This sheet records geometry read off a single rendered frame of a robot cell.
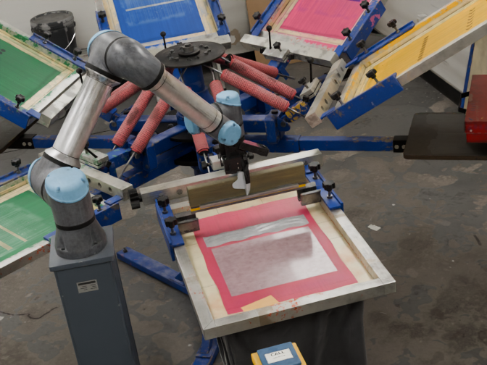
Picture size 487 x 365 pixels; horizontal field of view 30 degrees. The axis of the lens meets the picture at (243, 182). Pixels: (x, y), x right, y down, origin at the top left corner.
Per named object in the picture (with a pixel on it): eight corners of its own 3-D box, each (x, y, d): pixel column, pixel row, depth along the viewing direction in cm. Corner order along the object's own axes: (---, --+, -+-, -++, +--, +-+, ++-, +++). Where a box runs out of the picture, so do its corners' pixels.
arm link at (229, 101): (209, 94, 293) (231, 86, 297) (214, 125, 298) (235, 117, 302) (221, 101, 287) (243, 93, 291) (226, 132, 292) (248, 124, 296)
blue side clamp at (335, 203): (344, 220, 312) (343, 202, 308) (330, 223, 311) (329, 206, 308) (317, 183, 338) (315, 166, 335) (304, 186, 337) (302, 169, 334)
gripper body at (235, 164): (221, 167, 307) (216, 135, 302) (245, 162, 308) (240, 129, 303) (226, 177, 300) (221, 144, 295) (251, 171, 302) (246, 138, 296)
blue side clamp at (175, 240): (187, 258, 303) (183, 240, 299) (172, 261, 302) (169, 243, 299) (171, 217, 329) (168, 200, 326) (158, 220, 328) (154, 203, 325)
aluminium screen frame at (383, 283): (396, 292, 269) (396, 281, 267) (205, 340, 259) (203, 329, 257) (314, 180, 337) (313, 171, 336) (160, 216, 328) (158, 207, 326)
